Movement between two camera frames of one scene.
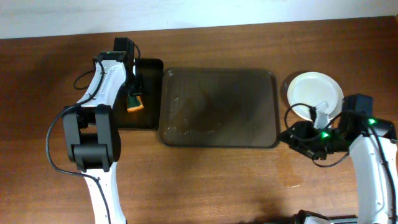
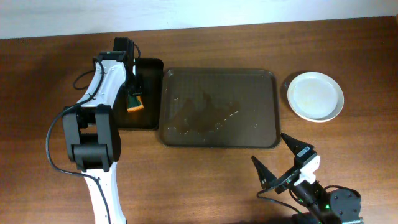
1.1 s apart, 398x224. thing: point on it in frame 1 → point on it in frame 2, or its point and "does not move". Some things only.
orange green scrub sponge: x=134 y=103 does not move
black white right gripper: x=298 y=137 → x=286 y=179
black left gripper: x=133 y=92 does not move
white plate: x=316 y=89 does not move
